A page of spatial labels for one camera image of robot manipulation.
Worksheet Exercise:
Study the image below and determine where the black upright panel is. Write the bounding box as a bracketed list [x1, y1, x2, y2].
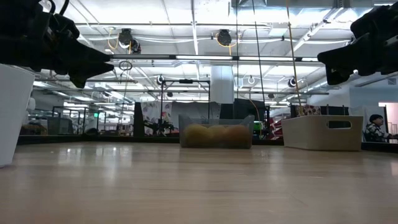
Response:
[133, 101, 146, 138]

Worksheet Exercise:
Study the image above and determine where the floral fabric panel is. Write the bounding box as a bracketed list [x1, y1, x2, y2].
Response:
[295, 104, 322, 117]
[141, 101, 172, 126]

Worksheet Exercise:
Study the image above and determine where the overhead bar with light strips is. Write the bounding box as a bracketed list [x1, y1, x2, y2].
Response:
[108, 53, 326, 62]

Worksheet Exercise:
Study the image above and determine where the orange-tinted lemon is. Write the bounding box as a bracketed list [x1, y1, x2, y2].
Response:
[225, 124, 252, 149]

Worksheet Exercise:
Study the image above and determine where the black monitor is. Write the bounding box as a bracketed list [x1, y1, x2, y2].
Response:
[233, 98, 268, 121]

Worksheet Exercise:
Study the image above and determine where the person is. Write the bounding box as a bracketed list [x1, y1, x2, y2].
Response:
[363, 114, 398, 143]

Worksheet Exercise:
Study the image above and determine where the black ceiling cable reel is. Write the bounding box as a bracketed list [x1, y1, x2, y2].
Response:
[118, 27, 142, 54]
[216, 29, 233, 47]

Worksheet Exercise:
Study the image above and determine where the grey translucent plastic basket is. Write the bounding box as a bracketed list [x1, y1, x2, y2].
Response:
[178, 113, 256, 149]

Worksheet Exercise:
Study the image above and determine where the thin black pole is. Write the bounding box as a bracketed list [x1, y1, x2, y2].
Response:
[251, 0, 267, 104]

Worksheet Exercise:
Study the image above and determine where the white building column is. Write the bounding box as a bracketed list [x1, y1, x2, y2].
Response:
[210, 65, 235, 105]

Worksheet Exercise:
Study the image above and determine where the white plastic basket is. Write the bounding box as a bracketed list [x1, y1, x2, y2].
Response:
[0, 63, 35, 168]
[281, 114, 364, 152]

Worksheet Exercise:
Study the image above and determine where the black tubular stand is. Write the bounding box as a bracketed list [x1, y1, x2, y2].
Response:
[159, 78, 211, 136]

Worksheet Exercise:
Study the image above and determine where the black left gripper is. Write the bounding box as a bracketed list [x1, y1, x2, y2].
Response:
[30, 6, 114, 89]

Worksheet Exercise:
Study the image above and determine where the thin yellow pole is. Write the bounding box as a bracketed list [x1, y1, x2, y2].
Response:
[285, 0, 302, 107]

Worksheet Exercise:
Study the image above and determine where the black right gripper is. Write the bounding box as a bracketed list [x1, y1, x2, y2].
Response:
[317, 4, 398, 85]

